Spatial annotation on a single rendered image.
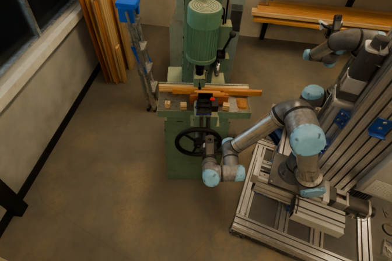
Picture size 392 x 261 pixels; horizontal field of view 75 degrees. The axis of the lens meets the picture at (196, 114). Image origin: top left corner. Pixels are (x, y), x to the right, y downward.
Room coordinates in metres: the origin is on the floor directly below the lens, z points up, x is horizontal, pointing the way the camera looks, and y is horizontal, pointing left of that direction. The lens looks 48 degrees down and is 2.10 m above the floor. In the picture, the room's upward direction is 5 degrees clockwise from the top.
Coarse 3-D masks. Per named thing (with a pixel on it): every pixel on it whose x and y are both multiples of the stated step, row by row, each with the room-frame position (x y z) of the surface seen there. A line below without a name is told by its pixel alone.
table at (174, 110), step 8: (160, 96) 1.20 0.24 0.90; (168, 96) 1.21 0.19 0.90; (176, 96) 1.21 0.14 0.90; (184, 96) 1.22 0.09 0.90; (232, 96) 1.26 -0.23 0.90; (240, 96) 1.27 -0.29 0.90; (160, 104) 1.13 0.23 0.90; (176, 104) 1.14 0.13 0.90; (192, 104) 1.15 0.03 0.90; (232, 104) 1.18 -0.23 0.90; (248, 104) 1.20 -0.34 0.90; (160, 112) 1.08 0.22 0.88; (168, 112) 1.08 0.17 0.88; (176, 112) 1.08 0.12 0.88; (184, 112) 1.09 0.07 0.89; (192, 112) 1.09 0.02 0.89; (224, 112) 1.11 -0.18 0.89; (232, 112) 1.11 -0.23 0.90; (240, 112) 1.12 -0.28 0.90; (248, 112) 1.12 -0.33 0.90; (192, 120) 1.04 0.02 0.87; (216, 128) 1.01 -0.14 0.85
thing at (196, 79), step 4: (204, 72) 1.28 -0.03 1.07; (196, 76) 1.23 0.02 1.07; (200, 76) 1.23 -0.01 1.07; (204, 76) 1.24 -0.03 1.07; (196, 80) 1.21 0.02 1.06; (200, 80) 1.21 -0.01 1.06; (204, 80) 1.21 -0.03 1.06; (196, 84) 1.21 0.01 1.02; (200, 84) 1.21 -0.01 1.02; (204, 84) 1.21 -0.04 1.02
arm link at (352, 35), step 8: (344, 32) 1.23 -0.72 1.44; (352, 32) 1.21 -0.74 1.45; (328, 40) 1.28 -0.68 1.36; (336, 40) 1.23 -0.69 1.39; (344, 40) 1.20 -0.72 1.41; (352, 40) 1.18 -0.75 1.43; (320, 48) 1.35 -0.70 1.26; (328, 48) 1.28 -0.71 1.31; (336, 48) 1.22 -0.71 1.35; (344, 48) 1.19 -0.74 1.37; (352, 48) 1.17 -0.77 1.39; (304, 56) 1.48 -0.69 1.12; (312, 56) 1.43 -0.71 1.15; (320, 56) 1.37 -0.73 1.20
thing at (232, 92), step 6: (174, 90) 1.24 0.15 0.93; (180, 90) 1.24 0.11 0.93; (186, 90) 1.24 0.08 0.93; (192, 90) 1.25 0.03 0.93; (228, 90) 1.27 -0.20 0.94; (234, 90) 1.28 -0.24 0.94; (240, 90) 1.28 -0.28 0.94; (246, 90) 1.29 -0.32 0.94; (252, 90) 1.29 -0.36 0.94; (258, 90) 1.30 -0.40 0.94
